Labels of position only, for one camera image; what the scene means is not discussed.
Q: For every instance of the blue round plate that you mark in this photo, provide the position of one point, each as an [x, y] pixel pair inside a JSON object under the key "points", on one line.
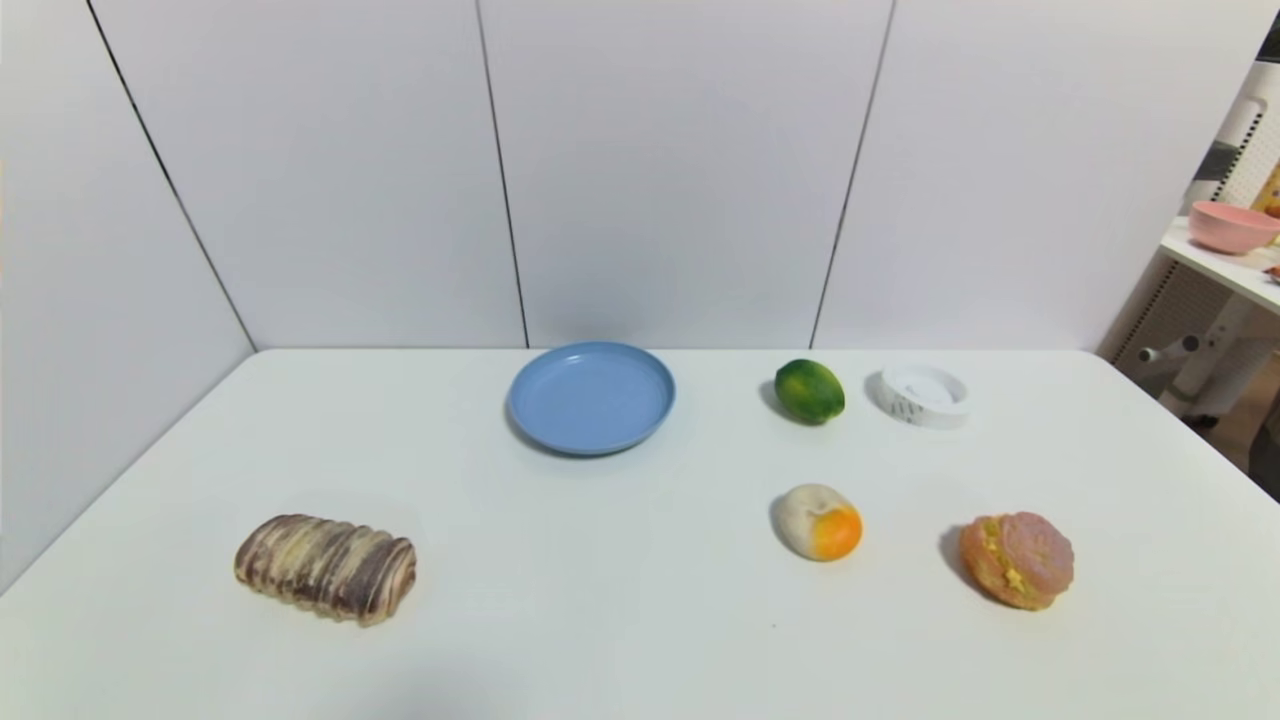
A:
{"points": [[590, 398]]}

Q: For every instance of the green lime fruit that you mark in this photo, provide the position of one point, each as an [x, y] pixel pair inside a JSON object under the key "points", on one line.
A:
{"points": [[809, 391]]}

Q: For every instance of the white round perforated container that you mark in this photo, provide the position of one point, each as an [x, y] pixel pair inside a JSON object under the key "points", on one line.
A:
{"points": [[923, 394]]}

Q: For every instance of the striped brown cream bread loaf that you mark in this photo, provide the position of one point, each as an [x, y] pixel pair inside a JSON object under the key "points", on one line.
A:
{"points": [[325, 568]]}

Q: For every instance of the pink round filled pastry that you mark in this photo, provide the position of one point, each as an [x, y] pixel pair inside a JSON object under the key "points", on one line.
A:
{"points": [[1020, 560]]}

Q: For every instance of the white side table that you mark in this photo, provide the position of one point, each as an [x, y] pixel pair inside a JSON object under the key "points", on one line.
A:
{"points": [[1225, 300]]}

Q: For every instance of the pink bowl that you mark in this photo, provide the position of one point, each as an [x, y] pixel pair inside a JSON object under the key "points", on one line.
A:
{"points": [[1230, 228]]}

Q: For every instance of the white perforated panel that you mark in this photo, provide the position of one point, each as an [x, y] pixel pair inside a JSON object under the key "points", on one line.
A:
{"points": [[1250, 150]]}

